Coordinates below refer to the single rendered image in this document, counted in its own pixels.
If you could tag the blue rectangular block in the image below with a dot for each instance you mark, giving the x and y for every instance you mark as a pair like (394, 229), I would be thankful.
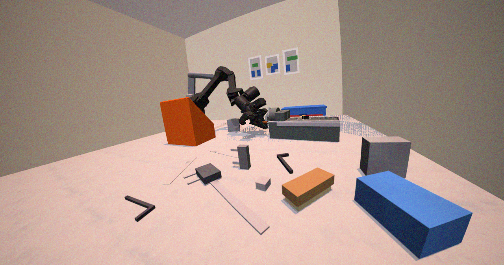
(422, 221)

